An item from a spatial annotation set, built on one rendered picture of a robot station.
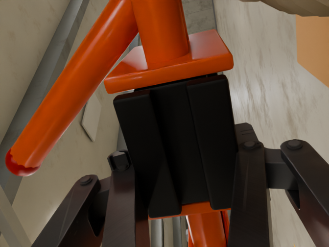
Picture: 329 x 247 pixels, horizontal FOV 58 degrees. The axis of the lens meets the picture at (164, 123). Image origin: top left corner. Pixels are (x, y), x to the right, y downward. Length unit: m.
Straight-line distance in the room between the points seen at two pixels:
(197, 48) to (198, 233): 0.11
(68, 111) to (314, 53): 0.25
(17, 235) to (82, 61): 3.02
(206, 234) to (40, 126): 0.12
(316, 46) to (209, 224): 0.22
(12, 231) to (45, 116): 2.94
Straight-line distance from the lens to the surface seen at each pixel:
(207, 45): 0.16
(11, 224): 3.10
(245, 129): 0.17
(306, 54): 0.37
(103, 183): 0.16
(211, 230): 0.19
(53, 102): 0.19
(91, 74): 0.17
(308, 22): 0.35
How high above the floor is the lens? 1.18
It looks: 9 degrees up
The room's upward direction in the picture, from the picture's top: 101 degrees counter-clockwise
